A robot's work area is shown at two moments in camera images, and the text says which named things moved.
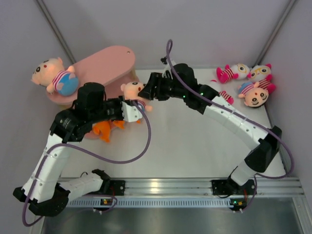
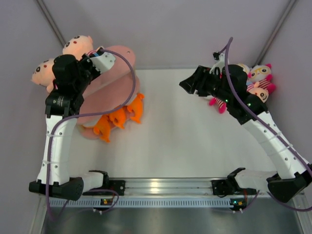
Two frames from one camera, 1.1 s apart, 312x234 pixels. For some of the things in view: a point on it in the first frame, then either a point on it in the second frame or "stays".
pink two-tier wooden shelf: x=113 y=68 stays
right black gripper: x=154 y=86 → x=198 y=80
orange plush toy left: x=103 y=128 stays
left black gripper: x=118 y=101 → x=85 y=61
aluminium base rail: x=203 y=187 stays
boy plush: x=131 y=89 → x=77 y=46
